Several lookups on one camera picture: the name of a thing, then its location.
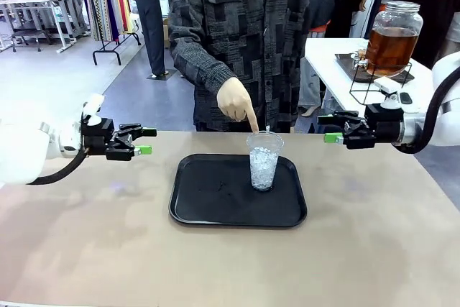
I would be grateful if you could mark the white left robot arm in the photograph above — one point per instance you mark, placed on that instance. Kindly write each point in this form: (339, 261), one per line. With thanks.
(21, 156)

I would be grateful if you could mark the white side table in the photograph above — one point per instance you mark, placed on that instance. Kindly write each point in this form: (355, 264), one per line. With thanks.
(330, 55)

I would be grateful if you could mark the bystander in black trousers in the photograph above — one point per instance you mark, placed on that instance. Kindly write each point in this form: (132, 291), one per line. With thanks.
(151, 16)

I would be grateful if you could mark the person's left forearm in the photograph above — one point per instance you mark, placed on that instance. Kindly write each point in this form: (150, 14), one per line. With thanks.
(300, 80)

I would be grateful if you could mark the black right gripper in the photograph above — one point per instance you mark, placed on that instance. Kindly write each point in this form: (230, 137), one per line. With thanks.
(386, 123)

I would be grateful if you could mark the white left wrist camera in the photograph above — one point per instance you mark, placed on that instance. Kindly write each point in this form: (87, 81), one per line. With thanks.
(93, 107)

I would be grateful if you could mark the white workbench with frame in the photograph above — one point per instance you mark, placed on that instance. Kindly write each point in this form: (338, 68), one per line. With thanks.
(39, 1)

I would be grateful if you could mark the black plastic serving tray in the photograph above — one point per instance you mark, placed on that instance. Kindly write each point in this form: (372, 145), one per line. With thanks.
(215, 206)

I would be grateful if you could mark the dark metal tray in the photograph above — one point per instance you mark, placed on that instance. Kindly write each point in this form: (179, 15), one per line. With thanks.
(345, 64)

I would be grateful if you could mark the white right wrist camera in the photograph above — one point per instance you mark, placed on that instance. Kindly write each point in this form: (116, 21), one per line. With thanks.
(387, 86)

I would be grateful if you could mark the glass tea dispenser jar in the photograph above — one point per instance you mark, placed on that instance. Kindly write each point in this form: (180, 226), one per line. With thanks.
(393, 44)

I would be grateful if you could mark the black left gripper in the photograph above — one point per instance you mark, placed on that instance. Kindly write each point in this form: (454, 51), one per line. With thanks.
(96, 136)

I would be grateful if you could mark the person in grey patchwork jacket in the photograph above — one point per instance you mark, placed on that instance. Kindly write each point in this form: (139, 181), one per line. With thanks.
(251, 26)

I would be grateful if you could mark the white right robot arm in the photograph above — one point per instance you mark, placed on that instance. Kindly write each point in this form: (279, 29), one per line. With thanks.
(447, 113)

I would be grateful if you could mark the person's right forearm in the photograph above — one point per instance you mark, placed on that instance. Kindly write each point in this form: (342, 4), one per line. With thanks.
(197, 66)

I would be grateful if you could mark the silver dispenser spigot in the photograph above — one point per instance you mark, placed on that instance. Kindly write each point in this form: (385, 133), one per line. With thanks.
(357, 59)

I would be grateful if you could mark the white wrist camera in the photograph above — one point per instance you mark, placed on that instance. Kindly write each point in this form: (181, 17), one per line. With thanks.
(387, 86)
(93, 107)

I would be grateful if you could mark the fabric sample rack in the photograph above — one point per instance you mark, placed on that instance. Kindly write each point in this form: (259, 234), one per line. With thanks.
(100, 1)

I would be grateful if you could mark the person's right hand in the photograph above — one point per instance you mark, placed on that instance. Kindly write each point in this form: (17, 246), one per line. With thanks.
(235, 100)

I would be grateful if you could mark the tall clear iced cup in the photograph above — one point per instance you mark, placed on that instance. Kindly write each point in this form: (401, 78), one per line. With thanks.
(264, 170)

